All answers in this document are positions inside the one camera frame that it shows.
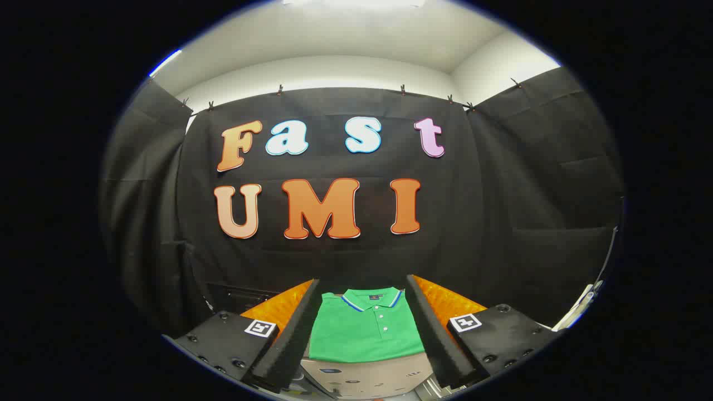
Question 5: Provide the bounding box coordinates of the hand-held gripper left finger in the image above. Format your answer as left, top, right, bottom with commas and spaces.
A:
162, 278, 323, 393

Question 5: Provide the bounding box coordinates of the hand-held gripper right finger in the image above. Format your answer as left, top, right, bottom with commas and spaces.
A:
406, 274, 560, 390

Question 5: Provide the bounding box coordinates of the green polo shirt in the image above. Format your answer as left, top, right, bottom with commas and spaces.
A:
308, 287, 427, 364

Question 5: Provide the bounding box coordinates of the white panel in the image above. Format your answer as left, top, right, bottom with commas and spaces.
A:
551, 280, 605, 332

